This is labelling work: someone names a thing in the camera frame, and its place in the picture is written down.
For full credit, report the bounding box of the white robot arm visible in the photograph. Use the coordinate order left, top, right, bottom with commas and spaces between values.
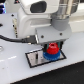
17, 0, 84, 51

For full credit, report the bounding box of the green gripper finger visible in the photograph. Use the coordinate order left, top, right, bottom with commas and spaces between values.
43, 44, 47, 52
61, 39, 68, 50

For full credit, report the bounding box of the red gear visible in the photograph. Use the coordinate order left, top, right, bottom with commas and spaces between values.
47, 43, 59, 55

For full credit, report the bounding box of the left metal peg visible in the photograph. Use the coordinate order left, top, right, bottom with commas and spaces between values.
34, 52, 39, 63

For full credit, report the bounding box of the beige connector block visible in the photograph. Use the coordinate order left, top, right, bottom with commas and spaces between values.
12, 18, 18, 38

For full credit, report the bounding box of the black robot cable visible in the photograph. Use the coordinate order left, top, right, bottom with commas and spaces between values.
0, 34, 37, 44

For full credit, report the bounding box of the black peg base plate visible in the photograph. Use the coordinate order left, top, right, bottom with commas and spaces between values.
26, 48, 66, 68

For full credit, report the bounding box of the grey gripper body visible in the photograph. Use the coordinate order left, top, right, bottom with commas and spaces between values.
35, 18, 72, 44

